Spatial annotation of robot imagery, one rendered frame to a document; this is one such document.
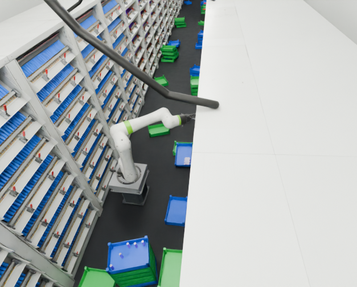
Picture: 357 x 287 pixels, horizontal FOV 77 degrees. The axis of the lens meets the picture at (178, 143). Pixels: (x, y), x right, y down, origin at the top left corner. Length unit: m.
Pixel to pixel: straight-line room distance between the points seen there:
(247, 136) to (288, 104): 0.20
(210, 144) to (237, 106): 0.19
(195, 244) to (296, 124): 0.43
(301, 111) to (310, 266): 0.43
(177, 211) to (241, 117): 1.91
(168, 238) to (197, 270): 1.96
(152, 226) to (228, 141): 1.94
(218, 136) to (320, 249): 0.33
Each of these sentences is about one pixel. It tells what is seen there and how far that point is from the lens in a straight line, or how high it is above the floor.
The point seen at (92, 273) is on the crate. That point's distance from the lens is 2.45.
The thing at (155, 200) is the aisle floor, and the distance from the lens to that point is 2.61.
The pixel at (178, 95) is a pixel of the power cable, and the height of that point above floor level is 1.80.
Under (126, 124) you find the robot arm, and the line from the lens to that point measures 1.92.
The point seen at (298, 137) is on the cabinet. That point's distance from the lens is 0.66.
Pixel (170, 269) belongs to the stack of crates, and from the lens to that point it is 2.11.
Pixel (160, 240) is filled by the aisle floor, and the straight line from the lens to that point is 2.38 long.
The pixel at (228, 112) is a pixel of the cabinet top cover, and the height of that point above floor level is 1.75.
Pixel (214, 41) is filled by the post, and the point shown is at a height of 1.75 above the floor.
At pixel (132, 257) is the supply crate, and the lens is 1.94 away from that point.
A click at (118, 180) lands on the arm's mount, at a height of 0.39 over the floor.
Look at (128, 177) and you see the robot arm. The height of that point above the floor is 0.60.
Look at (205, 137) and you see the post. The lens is 0.61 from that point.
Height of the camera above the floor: 2.16
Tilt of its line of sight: 43 degrees down
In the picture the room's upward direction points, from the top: 6 degrees counter-clockwise
